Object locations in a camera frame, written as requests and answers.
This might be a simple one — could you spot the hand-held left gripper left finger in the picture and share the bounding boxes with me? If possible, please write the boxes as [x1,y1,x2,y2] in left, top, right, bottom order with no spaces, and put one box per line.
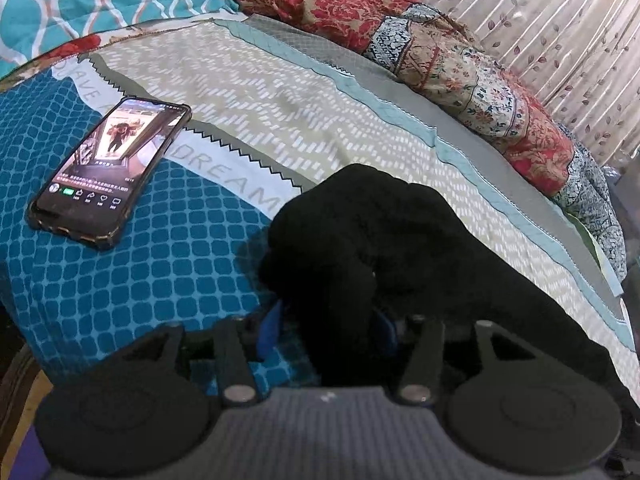
[107,302,283,407]

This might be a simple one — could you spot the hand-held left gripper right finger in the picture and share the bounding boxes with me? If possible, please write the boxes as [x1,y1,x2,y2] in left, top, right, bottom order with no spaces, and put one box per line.
[377,310,556,406]

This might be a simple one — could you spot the black pants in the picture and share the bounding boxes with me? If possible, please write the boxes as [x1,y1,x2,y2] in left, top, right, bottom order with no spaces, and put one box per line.
[260,162,636,411]

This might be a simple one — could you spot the green white cloth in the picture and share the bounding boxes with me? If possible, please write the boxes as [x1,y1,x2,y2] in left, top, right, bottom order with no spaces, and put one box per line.
[570,212,626,296]

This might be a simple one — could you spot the smartphone with dark case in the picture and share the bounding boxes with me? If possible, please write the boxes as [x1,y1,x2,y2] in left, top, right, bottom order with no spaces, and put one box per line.
[26,96,193,251]

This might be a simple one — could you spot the patterned teal beige bedsheet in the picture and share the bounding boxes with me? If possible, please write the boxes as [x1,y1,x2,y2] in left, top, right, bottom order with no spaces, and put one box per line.
[0,15,638,391]

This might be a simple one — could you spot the red floral patchwork quilt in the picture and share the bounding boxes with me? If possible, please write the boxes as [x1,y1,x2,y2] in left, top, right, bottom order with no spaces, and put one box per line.
[215,0,628,281]

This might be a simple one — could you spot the beige leaf print curtain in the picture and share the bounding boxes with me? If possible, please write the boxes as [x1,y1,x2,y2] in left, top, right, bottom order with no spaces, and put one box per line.
[360,0,640,171]

